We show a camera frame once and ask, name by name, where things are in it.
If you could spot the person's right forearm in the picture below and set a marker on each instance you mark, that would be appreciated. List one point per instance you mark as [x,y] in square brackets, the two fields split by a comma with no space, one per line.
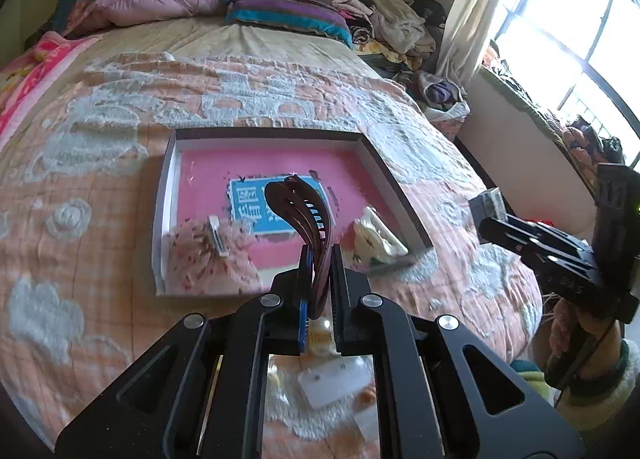
[600,399]

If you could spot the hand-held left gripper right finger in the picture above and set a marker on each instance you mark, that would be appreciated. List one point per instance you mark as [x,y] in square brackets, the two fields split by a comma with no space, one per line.
[337,299]

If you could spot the striped purple pillow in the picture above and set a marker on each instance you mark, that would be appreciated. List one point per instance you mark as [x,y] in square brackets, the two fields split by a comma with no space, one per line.
[290,14]

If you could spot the white curtain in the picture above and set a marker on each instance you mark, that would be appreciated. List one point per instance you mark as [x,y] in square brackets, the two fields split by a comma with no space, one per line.
[475,4]

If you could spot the cream hair accessory packet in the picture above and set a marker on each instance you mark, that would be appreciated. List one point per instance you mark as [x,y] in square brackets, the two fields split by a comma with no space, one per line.
[372,239]

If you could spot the small yellow packet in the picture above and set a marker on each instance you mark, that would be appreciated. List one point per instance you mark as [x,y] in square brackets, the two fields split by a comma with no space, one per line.
[320,336]

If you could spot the small grey packet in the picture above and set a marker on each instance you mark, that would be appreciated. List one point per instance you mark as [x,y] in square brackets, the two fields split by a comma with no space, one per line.
[487,206]

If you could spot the clothes on windowsill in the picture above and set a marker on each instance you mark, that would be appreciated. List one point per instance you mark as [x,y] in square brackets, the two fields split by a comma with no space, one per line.
[580,134]

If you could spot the white card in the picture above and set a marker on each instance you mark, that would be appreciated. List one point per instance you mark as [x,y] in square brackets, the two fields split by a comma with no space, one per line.
[332,384]

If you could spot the pink fluffy scrunchie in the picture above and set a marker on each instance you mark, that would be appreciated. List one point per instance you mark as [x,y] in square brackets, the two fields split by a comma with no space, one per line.
[200,259]

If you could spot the pink printed blanket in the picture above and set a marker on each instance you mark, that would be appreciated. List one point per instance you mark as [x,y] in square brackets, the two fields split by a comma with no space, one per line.
[30,74]

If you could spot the orange floral bedspread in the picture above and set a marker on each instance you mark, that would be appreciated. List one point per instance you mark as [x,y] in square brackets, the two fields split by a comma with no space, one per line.
[100,189]

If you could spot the brown hair claw clip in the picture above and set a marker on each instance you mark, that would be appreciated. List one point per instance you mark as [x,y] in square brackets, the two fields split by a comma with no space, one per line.
[295,211]

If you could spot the window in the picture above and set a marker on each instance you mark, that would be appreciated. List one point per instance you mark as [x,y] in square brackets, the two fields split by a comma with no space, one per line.
[565,14]

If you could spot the shallow box with pink lining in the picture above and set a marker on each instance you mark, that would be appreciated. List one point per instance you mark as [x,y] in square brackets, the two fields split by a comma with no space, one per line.
[210,179]

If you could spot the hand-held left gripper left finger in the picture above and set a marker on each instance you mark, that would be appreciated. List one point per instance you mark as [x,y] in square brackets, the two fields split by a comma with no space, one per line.
[302,299]

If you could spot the printed bag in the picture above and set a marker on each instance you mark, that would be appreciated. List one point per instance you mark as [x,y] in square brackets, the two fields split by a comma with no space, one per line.
[442,96]

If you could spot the person's right hand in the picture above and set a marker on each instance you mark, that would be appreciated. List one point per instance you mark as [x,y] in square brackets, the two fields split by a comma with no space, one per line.
[600,344]

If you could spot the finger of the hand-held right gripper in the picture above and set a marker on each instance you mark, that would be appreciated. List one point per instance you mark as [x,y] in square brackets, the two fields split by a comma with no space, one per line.
[560,266]
[530,236]

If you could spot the pile of clothes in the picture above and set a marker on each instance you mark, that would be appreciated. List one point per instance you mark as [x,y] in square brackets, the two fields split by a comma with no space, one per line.
[390,19]

